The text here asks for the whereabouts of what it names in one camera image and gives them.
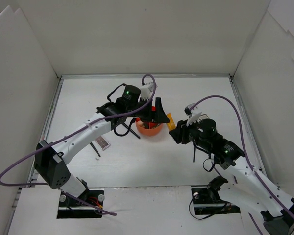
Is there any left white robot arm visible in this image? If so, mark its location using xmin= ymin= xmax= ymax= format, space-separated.
xmin=34 ymin=82 xmax=169 ymax=206

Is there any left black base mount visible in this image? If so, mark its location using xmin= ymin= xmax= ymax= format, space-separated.
xmin=57 ymin=188 xmax=105 ymax=219

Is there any orange round organizer container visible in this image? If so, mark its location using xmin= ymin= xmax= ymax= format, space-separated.
xmin=135 ymin=117 xmax=163 ymax=137

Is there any large black makeup brush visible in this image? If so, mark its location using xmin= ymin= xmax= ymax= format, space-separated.
xmin=122 ymin=123 xmax=141 ymax=139

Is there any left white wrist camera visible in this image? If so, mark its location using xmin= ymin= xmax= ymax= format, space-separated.
xmin=140 ymin=82 xmax=157 ymax=101

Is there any orange sunscreen tube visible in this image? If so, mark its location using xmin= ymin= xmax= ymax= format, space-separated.
xmin=167 ymin=113 xmax=176 ymax=131

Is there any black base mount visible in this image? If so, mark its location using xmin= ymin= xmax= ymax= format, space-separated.
xmin=57 ymin=188 xmax=105 ymax=219
xmin=188 ymin=176 xmax=241 ymax=221

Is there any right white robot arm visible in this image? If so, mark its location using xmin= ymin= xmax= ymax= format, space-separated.
xmin=169 ymin=118 xmax=294 ymax=235

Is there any beige makeup sponge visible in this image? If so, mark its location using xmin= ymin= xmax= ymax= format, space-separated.
xmin=137 ymin=121 xmax=144 ymax=127

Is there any small black makeup brush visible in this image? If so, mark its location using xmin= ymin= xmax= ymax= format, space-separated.
xmin=90 ymin=142 xmax=101 ymax=158

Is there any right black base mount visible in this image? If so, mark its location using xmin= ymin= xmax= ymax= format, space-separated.
xmin=188 ymin=176 xmax=241 ymax=221

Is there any brown eyeshadow palette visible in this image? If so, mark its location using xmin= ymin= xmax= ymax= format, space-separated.
xmin=95 ymin=136 xmax=111 ymax=151

